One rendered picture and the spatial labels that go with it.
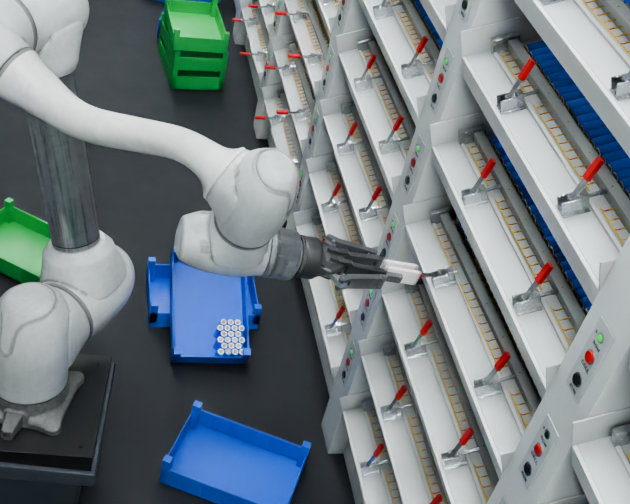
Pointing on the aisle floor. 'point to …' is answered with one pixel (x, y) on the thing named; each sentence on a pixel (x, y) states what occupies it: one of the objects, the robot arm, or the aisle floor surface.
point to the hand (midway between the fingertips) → (399, 272)
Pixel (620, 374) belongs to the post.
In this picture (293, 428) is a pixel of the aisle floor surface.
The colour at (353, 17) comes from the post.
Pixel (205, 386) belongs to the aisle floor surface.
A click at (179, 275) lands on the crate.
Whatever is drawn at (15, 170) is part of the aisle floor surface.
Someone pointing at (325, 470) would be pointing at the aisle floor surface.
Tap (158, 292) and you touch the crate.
